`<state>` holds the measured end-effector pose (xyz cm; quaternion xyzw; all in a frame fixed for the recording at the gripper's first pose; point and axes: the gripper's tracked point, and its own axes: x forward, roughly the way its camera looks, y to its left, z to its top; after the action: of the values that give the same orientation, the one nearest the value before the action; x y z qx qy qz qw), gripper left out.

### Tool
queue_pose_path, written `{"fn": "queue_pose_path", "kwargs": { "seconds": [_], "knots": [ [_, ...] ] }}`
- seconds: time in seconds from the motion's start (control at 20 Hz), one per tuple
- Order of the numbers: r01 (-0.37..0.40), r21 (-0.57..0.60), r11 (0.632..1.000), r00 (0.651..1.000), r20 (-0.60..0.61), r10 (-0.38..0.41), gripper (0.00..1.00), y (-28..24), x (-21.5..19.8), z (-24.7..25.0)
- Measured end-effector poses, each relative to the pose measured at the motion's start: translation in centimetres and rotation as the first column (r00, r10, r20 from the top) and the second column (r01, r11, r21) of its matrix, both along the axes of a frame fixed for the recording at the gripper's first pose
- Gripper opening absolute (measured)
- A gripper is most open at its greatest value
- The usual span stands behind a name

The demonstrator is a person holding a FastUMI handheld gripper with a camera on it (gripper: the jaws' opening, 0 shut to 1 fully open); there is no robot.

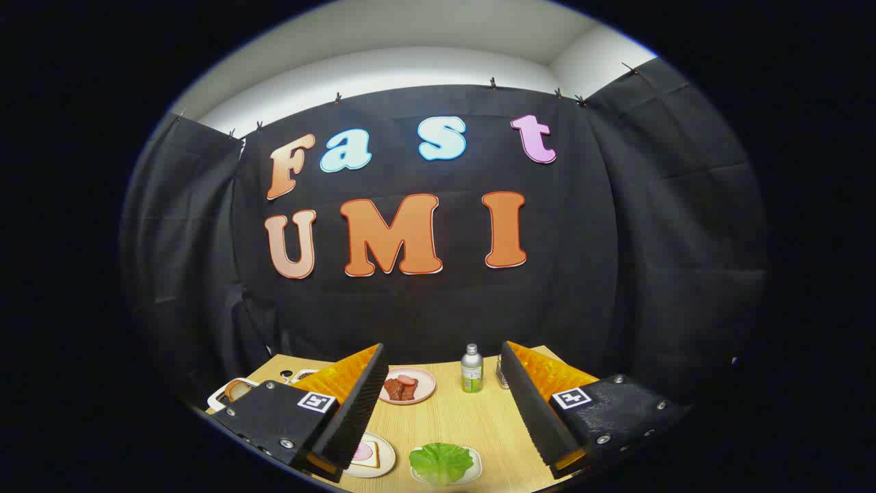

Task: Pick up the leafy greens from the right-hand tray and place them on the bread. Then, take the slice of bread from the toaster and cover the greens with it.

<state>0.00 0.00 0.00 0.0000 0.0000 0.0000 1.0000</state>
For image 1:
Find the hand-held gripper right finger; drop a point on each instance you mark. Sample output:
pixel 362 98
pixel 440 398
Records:
pixel 537 411

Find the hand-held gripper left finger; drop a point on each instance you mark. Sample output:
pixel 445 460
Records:
pixel 356 411

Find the green lettuce leaf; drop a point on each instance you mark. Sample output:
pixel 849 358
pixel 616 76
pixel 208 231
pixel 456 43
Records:
pixel 441 462

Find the toasted bread slice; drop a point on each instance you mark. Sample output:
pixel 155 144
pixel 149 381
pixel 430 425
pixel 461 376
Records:
pixel 238 390

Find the pink ham slice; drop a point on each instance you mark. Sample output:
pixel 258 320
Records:
pixel 363 452

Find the brown meat slice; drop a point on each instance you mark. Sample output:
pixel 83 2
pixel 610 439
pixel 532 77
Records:
pixel 393 390
pixel 409 392

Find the white round plate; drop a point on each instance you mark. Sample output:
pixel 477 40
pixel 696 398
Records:
pixel 388 455

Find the white bread slice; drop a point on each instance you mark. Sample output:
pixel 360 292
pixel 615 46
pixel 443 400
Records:
pixel 374 463

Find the white divided condiment dish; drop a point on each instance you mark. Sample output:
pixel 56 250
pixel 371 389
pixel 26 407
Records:
pixel 301 375

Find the pink round plate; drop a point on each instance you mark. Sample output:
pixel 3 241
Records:
pixel 426 385

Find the silver bottle with green label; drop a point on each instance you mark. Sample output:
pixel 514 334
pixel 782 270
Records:
pixel 471 370

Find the white squarish plate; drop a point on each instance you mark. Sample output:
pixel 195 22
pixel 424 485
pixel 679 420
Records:
pixel 478 469

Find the white toaster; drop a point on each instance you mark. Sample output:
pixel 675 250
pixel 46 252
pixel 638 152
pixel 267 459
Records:
pixel 217 398

